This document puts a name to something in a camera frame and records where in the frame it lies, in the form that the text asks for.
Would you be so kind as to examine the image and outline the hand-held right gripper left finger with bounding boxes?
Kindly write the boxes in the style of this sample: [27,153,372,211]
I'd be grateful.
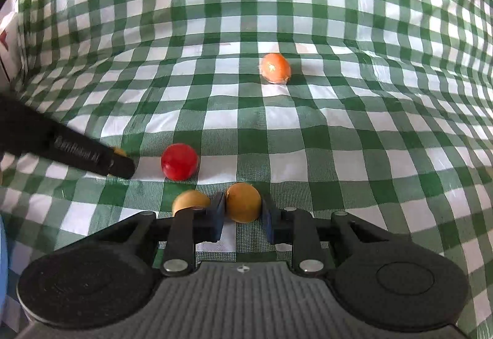
[92,192,227,277]

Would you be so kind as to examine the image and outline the orange cherry tomato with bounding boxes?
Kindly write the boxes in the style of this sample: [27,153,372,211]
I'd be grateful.
[260,53,291,84]

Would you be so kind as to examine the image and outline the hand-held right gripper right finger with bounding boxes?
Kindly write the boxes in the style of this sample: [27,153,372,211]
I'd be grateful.
[262,197,389,276]

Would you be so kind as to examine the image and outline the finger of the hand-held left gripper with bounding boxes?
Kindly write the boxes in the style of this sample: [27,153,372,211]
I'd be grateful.
[98,148,136,178]

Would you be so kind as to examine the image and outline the red cherry tomato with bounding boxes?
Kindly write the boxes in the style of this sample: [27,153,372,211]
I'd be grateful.
[161,144,199,182]

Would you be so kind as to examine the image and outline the green white checked cloth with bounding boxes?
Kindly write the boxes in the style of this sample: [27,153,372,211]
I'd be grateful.
[0,0,493,328]

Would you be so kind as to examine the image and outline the light blue plate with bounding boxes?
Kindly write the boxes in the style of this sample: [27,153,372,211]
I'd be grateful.
[0,216,5,309]

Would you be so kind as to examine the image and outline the white printed cloth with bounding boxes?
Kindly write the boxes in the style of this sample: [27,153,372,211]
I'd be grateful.
[0,11,20,85]

